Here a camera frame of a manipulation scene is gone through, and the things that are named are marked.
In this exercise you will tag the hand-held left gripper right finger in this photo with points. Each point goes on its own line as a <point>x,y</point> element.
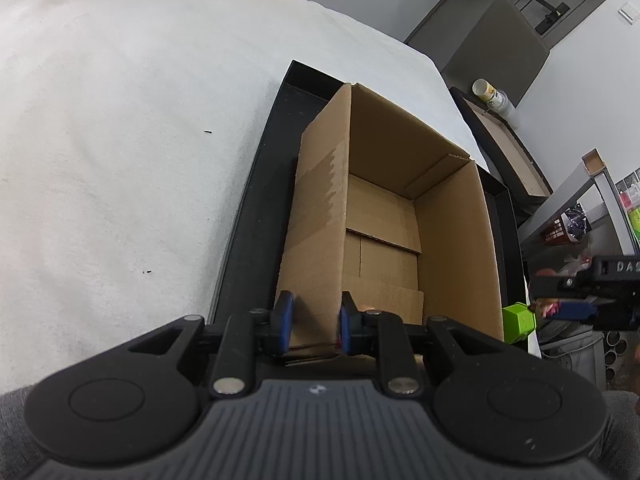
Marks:
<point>346,331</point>

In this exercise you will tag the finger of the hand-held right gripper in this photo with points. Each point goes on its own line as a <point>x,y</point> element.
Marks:
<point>562,284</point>
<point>575,309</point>

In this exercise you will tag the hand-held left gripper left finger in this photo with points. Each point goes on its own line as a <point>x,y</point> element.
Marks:
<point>284,325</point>

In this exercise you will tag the green cube box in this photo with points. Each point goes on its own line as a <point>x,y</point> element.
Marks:
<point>517,322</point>

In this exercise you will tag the red plastic basket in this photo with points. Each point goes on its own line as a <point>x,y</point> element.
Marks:
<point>556,232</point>

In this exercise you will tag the bundle of dark tubes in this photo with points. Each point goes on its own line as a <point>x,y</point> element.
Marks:
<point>616,355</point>

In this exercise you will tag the small open cardboard box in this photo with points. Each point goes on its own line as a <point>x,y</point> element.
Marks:
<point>594,162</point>

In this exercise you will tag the black framed wooden board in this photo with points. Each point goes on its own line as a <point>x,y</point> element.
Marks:
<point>505,155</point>

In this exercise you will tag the black tray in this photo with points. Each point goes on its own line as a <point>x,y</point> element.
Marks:
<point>265,175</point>

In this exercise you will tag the bottle with yellow cap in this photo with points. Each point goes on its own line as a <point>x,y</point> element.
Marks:
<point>492,96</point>

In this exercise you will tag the white table cloth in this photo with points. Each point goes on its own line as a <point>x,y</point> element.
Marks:
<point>125,135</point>

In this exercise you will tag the white wall switch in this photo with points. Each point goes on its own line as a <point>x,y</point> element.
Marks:
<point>628,13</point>

